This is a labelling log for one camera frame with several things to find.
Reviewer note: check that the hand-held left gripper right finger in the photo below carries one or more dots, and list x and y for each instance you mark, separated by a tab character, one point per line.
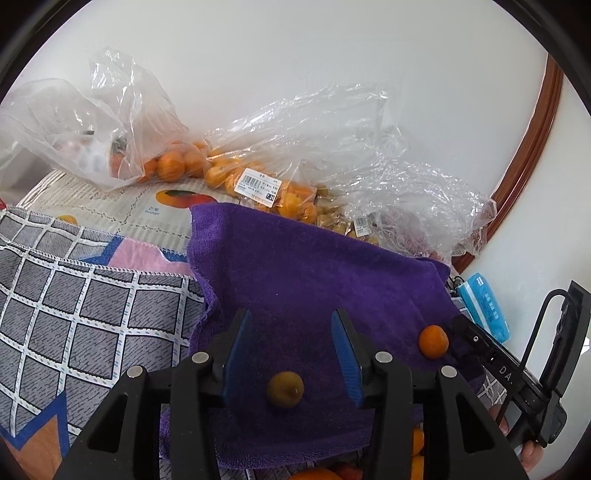
346	360

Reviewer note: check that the milky translucent plastic bag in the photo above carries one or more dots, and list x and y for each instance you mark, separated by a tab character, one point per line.
41	120

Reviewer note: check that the brown wooden door frame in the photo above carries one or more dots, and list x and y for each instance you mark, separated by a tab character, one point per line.
531	147

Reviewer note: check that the grey checked star blanket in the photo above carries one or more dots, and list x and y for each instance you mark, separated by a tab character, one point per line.
92	314

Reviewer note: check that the clear labelled kumquat bag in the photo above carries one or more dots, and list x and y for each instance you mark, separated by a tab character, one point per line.
300	124

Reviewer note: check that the purple towel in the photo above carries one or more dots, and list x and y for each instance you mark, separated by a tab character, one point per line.
300	277

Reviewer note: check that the pile of golden berries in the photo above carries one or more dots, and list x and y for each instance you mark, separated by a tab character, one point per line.
337	221

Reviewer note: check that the blue tissue pack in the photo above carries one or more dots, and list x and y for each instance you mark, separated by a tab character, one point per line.
485	307

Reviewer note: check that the crumpled clear plastic bag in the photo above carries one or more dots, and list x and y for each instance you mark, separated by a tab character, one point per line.
415	198

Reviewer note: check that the person's right hand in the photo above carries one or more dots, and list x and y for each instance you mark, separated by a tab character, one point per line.
531	459

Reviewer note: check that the orange round fruit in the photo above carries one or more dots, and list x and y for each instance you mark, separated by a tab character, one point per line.
117	163

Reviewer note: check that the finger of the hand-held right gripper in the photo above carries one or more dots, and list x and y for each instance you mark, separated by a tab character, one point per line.
471	339

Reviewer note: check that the small black object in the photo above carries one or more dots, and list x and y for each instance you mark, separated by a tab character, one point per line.
455	284

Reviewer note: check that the pile of kumquats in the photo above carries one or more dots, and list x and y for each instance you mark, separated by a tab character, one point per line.
291	201

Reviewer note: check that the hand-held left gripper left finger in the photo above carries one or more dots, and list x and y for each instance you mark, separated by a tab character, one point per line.
235	355

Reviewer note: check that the white mango printed box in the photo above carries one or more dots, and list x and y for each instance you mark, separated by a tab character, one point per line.
138	207

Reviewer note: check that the pile of mandarins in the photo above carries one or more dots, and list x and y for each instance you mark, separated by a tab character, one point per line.
173	164

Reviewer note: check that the yellow-green round fruit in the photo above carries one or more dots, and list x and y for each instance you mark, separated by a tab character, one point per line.
285	389

